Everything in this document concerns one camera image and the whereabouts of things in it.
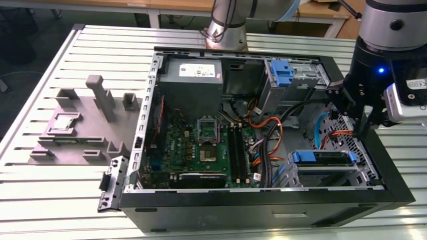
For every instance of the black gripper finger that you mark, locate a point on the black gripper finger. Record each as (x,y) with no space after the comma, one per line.
(375,117)
(343,100)

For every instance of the hard disk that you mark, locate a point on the hard disk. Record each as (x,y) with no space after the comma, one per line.
(303,157)

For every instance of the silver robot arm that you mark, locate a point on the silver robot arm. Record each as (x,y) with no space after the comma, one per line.
(377,27)

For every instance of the metal disk bay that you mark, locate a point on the metal disk bay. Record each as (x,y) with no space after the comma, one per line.
(327,169)

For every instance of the metal drive cage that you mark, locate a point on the metal drive cage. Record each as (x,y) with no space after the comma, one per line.
(301,82)

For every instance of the wooden cabinet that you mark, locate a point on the wooden cabinet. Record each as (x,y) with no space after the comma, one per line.
(349,30)

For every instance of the blue plastic drive latch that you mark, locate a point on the blue plastic drive latch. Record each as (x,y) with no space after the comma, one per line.
(282,72)

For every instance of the black RAM slot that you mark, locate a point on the black RAM slot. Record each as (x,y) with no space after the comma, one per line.
(234,152)
(243,152)

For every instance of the CPU socket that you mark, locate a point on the CPU socket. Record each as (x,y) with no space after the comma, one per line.
(210,153)

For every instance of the grey power supply unit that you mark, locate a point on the grey power supply unit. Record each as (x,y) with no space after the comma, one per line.
(190,100)

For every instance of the green motherboard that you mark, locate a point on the green motherboard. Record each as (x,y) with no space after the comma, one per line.
(181,147)

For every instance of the black graphics card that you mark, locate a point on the black graphics card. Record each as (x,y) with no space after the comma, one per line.
(201,181)

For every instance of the black open PC case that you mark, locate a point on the black open PC case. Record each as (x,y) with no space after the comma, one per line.
(234,215)

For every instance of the blue expansion slot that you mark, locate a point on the blue expansion slot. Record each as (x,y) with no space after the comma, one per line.
(157,165)

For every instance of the grey parts rack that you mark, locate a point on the grey parts rack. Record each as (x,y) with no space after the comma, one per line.
(94,132)

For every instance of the green RAM stick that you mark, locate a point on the green RAM stick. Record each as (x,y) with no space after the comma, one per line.
(71,141)

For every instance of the silver CPU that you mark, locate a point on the silver CPU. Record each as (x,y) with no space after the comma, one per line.
(65,123)

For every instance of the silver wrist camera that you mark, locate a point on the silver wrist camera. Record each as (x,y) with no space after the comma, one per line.
(397,105)

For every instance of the wooden desk white frame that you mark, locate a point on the wooden desk white frame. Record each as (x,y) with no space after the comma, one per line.
(317,15)

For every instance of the metal card retention bracket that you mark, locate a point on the metal card retention bracket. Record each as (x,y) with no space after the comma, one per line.
(114,180)

